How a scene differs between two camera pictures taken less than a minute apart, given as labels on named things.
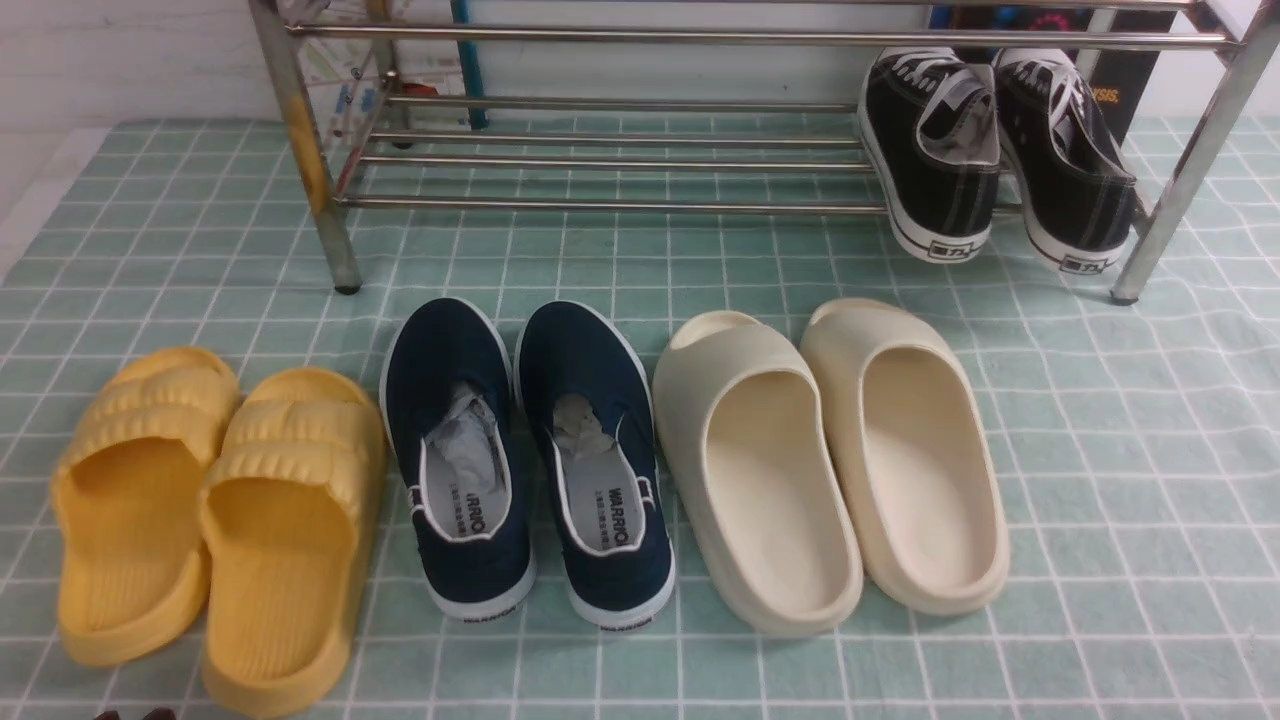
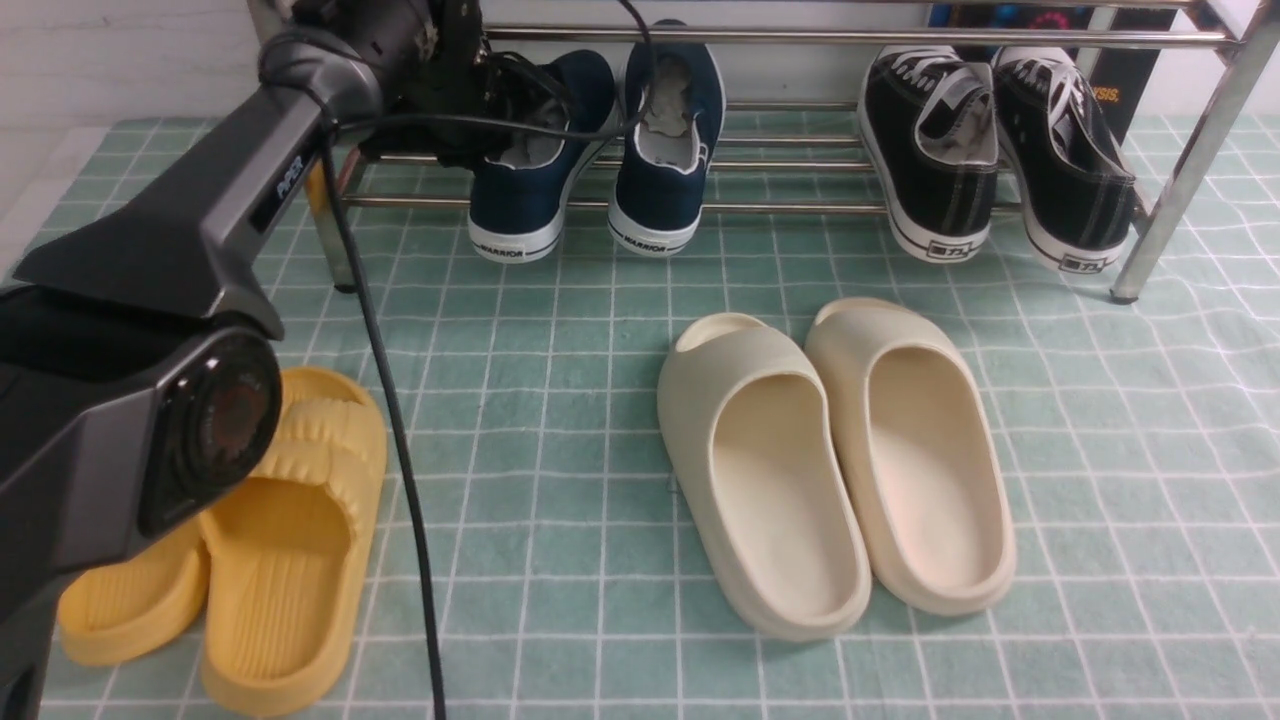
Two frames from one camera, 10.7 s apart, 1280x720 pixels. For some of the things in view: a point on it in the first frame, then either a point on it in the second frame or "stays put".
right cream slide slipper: x=894 y=402 stays put
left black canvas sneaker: x=930 y=125 stays put
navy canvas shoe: x=457 y=431 -> x=518 y=198
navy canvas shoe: x=589 y=408 -> x=664 y=158
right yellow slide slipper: x=290 y=509 stays put
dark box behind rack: x=1122 y=78 stays put
